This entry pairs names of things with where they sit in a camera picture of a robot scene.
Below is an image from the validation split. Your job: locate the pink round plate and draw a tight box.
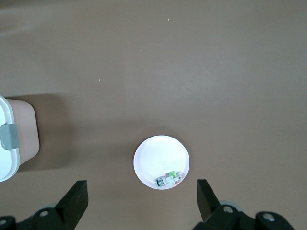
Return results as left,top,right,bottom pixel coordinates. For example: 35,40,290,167
133,135,190,190

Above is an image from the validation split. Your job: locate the white lidded storage box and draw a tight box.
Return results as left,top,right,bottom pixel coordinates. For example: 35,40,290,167
0,94,40,183

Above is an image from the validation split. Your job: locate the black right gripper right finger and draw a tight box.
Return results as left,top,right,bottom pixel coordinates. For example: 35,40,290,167
194,179,240,230

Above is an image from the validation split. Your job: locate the green push button switch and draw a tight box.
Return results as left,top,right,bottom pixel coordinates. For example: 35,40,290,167
154,170,183,187

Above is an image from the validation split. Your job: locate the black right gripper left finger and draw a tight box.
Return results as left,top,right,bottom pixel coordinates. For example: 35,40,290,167
32,180,91,230

